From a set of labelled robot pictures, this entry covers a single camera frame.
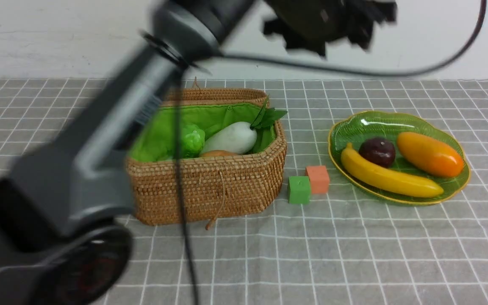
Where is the white radish with leaves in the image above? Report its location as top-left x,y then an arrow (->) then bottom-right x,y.
201,99 -> 287,156

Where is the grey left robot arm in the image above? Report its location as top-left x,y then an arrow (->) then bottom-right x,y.
0,0 -> 254,305

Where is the woven wicker basket green lining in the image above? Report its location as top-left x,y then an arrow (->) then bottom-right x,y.
128,98 -> 287,226

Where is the dark purple passion fruit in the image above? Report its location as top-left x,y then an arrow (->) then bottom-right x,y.
358,137 -> 396,168

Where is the black cable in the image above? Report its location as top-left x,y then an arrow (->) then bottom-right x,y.
172,0 -> 488,305

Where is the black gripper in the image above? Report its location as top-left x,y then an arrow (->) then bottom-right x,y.
263,0 -> 398,58

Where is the green glass leaf plate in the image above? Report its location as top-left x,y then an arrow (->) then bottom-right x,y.
328,111 -> 471,206

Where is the woven wicker basket lid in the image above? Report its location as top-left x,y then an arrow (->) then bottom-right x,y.
163,78 -> 269,107

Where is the orange yellow mango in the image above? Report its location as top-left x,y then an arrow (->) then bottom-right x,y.
396,132 -> 465,178

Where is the green cucumber vegetable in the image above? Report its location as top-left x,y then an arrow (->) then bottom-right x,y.
180,124 -> 205,158

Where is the yellow banana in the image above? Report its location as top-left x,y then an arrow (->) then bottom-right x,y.
340,143 -> 444,198

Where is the green foam cube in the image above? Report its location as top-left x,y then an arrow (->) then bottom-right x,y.
287,176 -> 311,205

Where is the orange brown potato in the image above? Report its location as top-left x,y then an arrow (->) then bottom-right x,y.
200,150 -> 238,158

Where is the orange foam cube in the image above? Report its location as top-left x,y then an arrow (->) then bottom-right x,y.
305,165 -> 330,194

